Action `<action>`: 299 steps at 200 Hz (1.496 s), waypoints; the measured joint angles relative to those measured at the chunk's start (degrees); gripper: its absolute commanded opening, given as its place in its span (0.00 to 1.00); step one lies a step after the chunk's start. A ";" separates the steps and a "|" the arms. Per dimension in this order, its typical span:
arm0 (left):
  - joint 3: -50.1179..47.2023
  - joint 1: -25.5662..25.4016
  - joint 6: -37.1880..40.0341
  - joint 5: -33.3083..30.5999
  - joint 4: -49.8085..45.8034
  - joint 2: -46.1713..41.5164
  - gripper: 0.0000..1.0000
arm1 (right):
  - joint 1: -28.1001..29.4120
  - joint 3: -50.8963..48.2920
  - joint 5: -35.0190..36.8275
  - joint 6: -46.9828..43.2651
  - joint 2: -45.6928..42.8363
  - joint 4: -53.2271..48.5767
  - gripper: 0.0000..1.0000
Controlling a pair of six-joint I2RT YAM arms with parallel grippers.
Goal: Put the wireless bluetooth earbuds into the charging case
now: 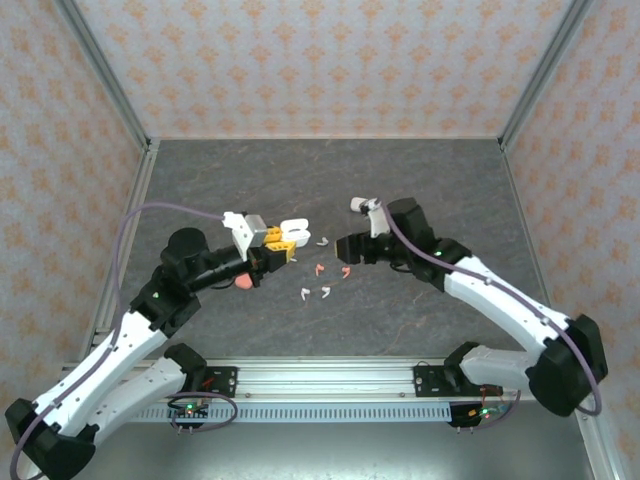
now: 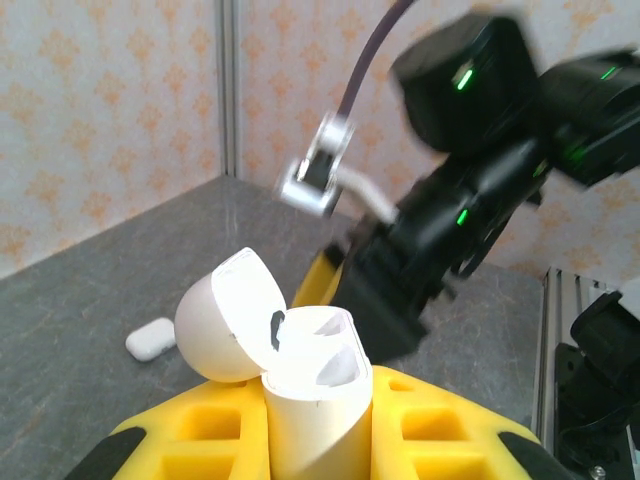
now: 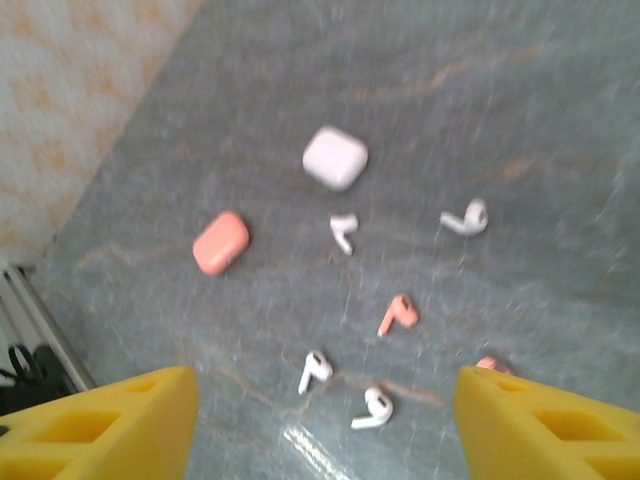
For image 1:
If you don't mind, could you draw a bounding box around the thin looped board cable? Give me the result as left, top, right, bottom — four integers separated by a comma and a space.
166, 391, 239, 435
457, 389, 521, 432

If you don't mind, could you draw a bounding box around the grey metal base plate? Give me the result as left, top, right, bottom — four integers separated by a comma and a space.
29, 419, 616, 480

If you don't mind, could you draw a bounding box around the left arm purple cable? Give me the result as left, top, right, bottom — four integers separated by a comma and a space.
9, 202, 229, 480

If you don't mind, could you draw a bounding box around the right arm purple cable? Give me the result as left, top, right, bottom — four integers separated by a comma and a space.
380, 202, 603, 416

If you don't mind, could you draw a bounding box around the small controller circuit board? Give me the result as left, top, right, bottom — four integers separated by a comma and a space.
169, 401, 211, 426
449, 402, 501, 427

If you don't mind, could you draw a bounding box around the aluminium frame corner post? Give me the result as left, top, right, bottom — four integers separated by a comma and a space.
498, 0, 596, 151
52, 0, 154, 151

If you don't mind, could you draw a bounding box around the aluminium table side rail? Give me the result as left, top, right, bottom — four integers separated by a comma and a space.
498, 139, 629, 480
59, 139, 162, 374

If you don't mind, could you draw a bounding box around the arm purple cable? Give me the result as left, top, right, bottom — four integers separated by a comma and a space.
9, 202, 229, 480
380, 202, 603, 416

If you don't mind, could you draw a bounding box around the slotted grey cable duct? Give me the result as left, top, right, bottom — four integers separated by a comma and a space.
122, 402, 456, 425

